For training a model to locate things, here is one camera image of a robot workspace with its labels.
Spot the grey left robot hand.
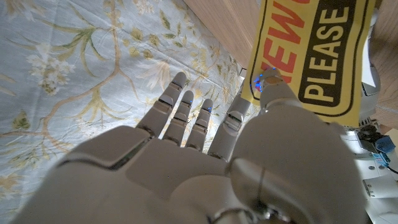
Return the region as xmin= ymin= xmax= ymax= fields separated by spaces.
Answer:
xmin=357 ymin=9 xmax=382 ymax=128

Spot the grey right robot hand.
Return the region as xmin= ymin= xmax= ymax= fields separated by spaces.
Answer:
xmin=9 ymin=67 xmax=371 ymax=224

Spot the floral print backdrop cloth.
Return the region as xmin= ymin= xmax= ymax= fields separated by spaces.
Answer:
xmin=0 ymin=0 xmax=262 ymax=215

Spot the yellow new driver bumper sticker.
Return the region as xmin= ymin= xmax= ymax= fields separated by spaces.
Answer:
xmin=241 ymin=0 xmax=377 ymax=128

